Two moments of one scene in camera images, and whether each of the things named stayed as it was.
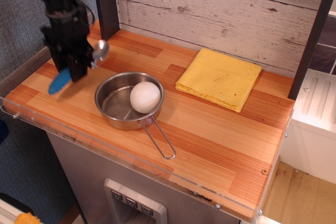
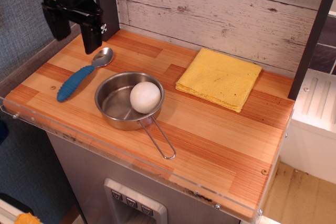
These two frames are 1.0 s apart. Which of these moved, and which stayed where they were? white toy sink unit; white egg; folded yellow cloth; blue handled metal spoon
Moved: blue handled metal spoon
Stayed: white toy sink unit; white egg; folded yellow cloth
